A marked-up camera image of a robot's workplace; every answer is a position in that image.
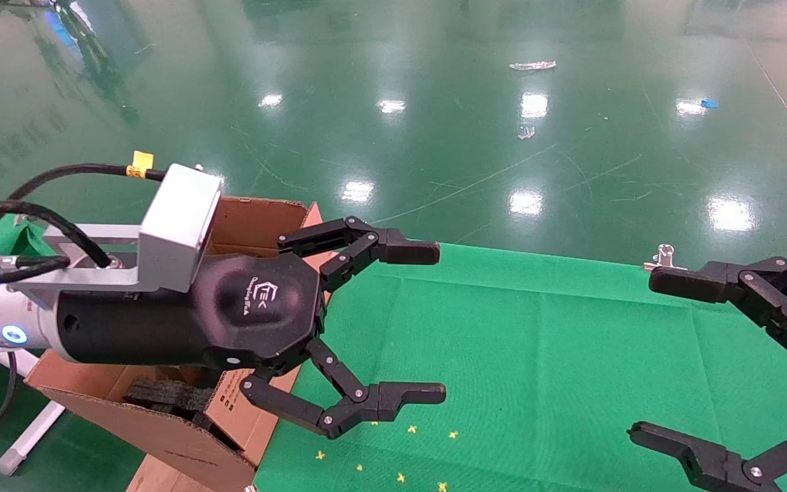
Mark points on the green cloth on neighbouring table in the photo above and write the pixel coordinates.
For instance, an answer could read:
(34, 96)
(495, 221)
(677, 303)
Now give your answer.
(7, 239)

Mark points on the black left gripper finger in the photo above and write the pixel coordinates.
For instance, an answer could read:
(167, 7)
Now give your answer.
(414, 394)
(414, 253)

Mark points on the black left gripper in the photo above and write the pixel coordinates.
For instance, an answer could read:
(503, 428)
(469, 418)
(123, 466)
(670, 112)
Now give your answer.
(161, 328)

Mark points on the silver binder clip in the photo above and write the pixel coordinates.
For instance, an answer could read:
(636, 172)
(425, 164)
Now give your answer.
(664, 258)

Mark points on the white metal stand tube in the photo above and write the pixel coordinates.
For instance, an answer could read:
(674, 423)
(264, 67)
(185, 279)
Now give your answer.
(28, 437)

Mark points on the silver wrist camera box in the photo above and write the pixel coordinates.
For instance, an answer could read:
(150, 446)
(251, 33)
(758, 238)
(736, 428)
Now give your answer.
(182, 225)

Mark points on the black foam block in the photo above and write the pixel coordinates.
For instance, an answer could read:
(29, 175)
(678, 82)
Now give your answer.
(161, 396)

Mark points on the large open cardboard carton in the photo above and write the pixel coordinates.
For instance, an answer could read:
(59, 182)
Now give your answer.
(182, 444)

